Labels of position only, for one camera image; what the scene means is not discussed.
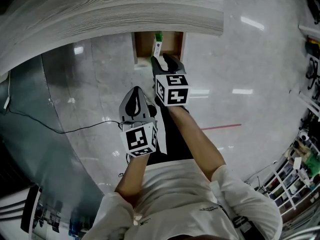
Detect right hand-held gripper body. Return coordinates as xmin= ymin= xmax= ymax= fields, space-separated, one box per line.
xmin=151 ymin=68 xmax=191 ymax=108

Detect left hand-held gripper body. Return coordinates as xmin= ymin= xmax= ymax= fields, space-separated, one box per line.
xmin=118 ymin=85 xmax=159 ymax=159

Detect green and white small box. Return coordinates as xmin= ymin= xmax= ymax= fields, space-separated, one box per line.
xmin=150 ymin=32 xmax=165 ymax=59

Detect brown wooden drawer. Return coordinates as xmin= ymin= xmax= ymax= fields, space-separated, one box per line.
xmin=131 ymin=30 xmax=187 ymax=65

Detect person's right forearm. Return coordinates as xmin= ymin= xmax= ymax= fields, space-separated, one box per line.
xmin=166 ymin=105 xmax=227 ymax=185

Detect person's left forearm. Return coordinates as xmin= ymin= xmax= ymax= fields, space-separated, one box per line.
xmin=114 ymin=153 xmax=151 ymax=208

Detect person's black trousers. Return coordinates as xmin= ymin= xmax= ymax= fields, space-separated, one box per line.
xmin=145 ymin=105 xmax=195 ymax=167

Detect person's white shirt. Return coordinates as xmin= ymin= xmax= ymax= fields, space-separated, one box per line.
xmin=81 ymin=158 xmax=284 ymax=240

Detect grey wooden desk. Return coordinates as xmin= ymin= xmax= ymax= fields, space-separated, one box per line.
xmin=0 ymin=0 xmax=225 ymax=77

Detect black office chair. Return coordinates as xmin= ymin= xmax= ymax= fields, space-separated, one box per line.
xmin=305 ymin=56 xmax=320 ymax=91

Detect white shelving rack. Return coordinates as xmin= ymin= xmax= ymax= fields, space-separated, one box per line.
xmin=246 ymin=123 xmax=320 ymax=225

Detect black floor cable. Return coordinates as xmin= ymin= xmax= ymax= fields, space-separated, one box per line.
xmin=6 ymin=108 xmax=121 ymax=135

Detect white cable with adapter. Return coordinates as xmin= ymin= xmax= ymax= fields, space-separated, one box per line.
xmin=2 ymin=70 xmax=12 ymax=110

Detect black strap buckle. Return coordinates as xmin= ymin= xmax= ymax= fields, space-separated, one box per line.
xmin=231 ymin=214 xmax=254 ymax=233

